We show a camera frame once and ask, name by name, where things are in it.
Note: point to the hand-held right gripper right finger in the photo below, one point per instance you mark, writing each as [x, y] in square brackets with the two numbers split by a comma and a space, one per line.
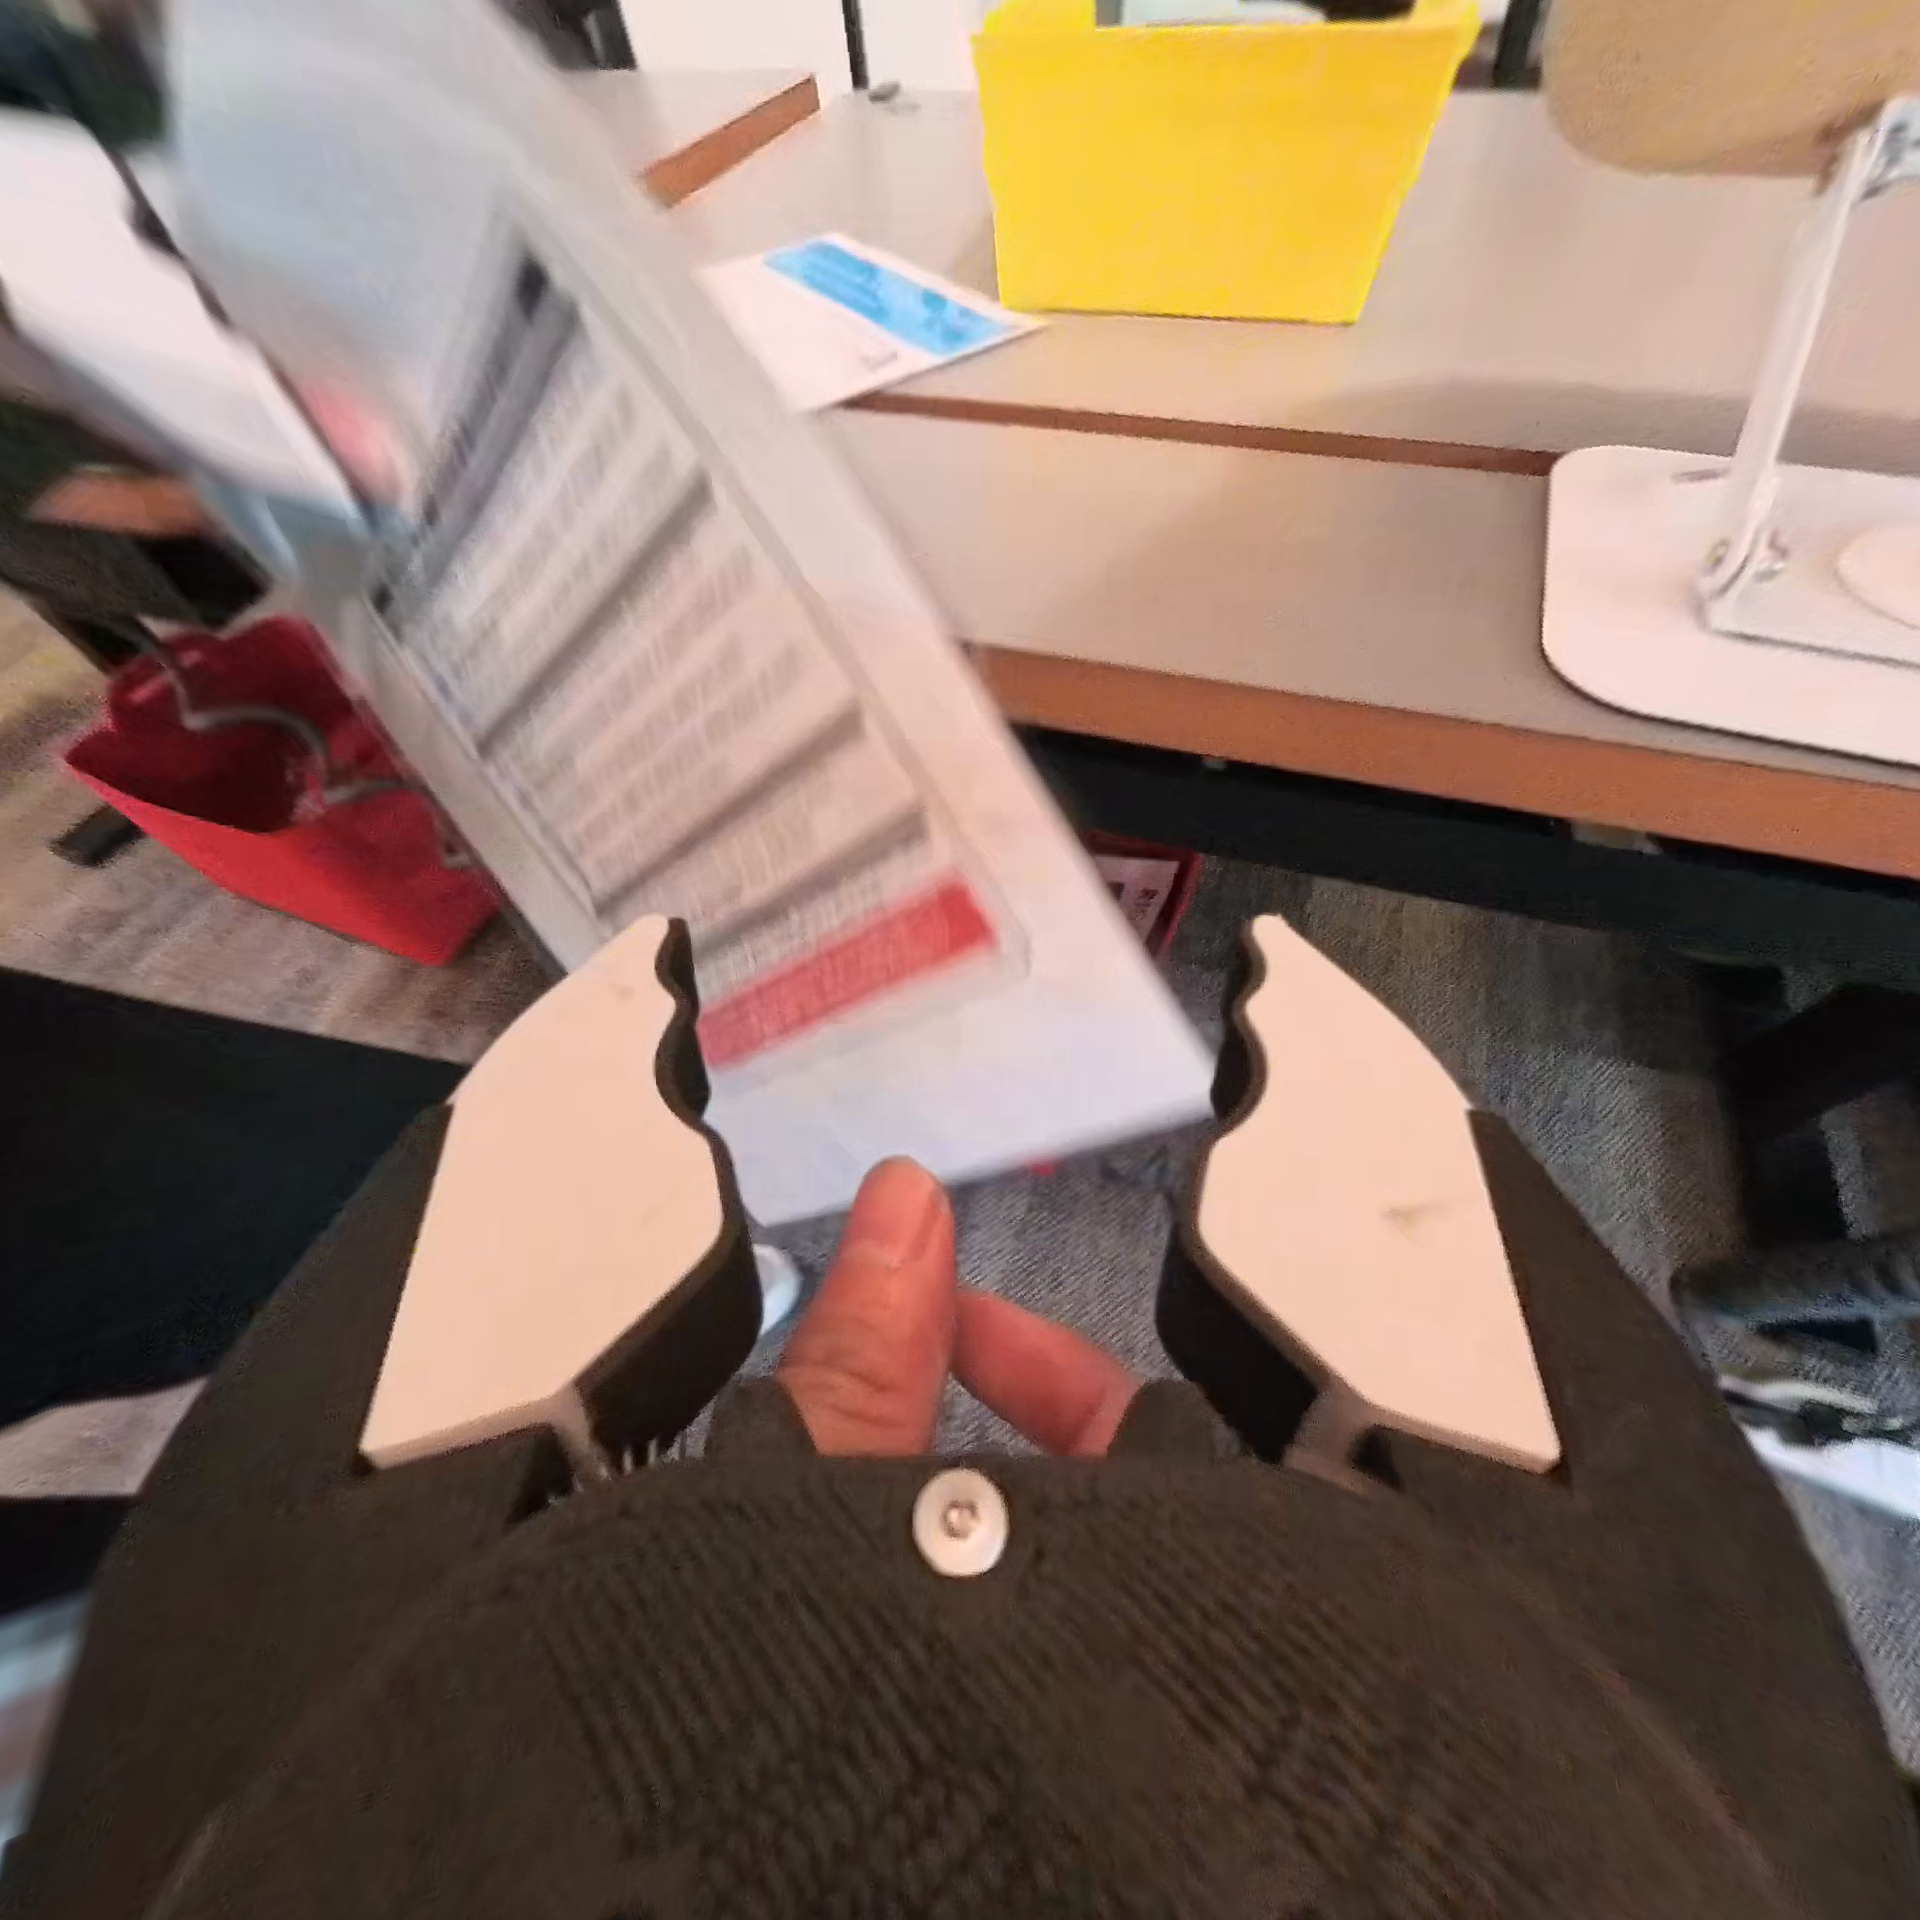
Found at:
[1366, 1230]

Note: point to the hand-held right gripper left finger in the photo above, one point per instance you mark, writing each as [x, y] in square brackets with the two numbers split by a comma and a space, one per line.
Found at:
[570, 1200]

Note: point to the laminated instruction sheet red banner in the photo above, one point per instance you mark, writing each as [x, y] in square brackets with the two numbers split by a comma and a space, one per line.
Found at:
[630, 601]

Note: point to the laminated sheet blue banner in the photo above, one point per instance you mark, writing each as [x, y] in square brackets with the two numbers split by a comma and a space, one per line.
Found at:
[841, 331]

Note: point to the yellow storage box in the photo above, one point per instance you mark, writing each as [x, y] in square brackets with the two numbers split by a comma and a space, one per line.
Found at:
[1199, 195]

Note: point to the white desk stand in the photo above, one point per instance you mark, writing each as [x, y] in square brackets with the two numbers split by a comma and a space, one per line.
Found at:
[1650, 601]

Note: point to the person's right hand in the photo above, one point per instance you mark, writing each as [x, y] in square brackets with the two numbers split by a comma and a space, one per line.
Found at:
[878, 1321]

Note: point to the person's dark trouser leg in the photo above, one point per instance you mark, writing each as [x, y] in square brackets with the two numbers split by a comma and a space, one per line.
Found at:
[179, 1172]

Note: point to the red box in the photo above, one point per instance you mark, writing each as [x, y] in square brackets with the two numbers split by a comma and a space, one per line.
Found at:
[1149, 902]

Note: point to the red bucket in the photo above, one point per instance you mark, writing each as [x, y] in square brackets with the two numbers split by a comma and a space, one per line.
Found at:
[299, 870]

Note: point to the dark sneaker white sole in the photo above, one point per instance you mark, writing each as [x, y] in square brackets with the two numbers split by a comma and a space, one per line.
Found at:
[1801, 1321]

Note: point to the black office chair base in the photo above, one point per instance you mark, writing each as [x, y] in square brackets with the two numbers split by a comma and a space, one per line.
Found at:
[1830, 1081]

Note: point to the beige rounded object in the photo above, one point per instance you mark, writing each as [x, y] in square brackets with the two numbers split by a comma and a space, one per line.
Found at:
[1694, 76]

